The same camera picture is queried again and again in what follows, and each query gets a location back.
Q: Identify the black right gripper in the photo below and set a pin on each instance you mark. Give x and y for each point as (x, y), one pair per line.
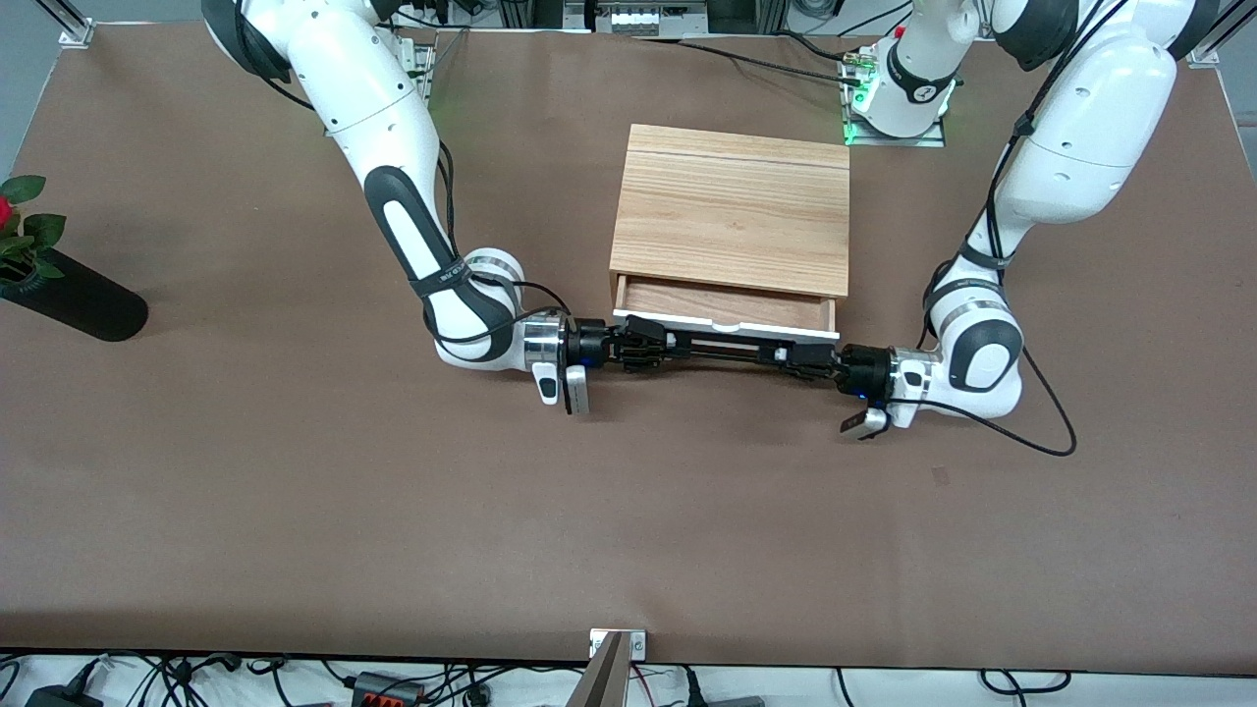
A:
(589, 343)

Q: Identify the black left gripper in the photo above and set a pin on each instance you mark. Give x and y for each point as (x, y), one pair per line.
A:
(864, 369)

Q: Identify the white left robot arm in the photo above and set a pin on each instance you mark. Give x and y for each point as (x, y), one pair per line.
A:
(1090, 128)

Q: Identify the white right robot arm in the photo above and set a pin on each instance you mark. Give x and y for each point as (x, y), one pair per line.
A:
(363, 88)

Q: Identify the light wooden drawer cabinet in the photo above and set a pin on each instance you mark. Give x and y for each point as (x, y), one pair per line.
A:
(727, 196)

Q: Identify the white power strip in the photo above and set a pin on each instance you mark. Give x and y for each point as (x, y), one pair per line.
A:
(638, 18)

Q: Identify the black plug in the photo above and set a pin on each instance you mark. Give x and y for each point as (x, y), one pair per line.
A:
(692, 687)

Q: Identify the black orange connector block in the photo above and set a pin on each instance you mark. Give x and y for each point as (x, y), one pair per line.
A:
(388, 690)

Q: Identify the black vase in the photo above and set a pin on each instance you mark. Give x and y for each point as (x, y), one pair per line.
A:
(88, 304)

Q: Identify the artificial red rose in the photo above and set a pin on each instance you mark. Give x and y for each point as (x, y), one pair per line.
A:
(20, 231)

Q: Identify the black power adapter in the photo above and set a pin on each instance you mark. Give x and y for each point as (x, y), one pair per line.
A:
(59, 698)

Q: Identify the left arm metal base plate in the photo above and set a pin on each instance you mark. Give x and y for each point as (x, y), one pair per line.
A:
(931, 140)

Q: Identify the small metal bracket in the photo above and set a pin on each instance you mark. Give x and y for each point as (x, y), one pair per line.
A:
(636, 644)

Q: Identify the grey camera pole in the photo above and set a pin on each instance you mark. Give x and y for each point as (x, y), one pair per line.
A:
(604, 682)

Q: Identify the aluminium corner bracket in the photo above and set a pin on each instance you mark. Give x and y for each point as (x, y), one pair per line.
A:
(1203, 51)
(77, 34)

